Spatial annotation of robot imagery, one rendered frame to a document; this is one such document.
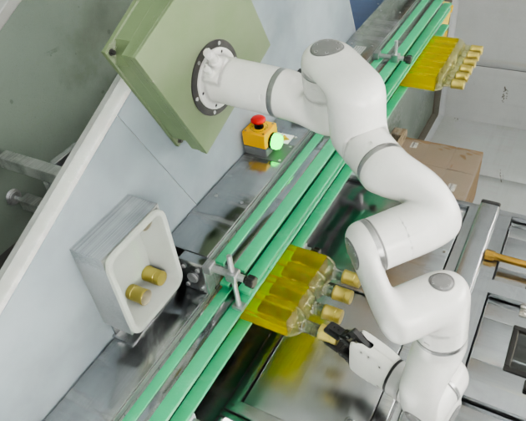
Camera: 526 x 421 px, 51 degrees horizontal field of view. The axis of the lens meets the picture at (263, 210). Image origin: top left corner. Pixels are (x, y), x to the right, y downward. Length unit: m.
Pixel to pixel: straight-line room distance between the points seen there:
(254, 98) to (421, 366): 0.56
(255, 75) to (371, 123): 0.28
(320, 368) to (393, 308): 0.56
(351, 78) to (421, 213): 0.24
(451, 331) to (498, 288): 0.71
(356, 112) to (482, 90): 6.76
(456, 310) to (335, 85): 0.38
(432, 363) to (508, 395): 0.46
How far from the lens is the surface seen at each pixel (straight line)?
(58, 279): 1.09
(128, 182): 1.15
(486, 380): 1.44
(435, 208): 0.85
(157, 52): 1.03
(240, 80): 1.08
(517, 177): 6.95
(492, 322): 1.54
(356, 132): 0.89
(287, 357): 1.38
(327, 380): 1.34
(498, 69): 7.45
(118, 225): 1.09
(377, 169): 0.85
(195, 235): 1.29
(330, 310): 1.28
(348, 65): 0.92
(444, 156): 5.81
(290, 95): 1.04
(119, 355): 1.24
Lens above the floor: 1.47
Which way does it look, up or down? 25 degrees down
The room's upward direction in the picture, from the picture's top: 106 degrees clockwise
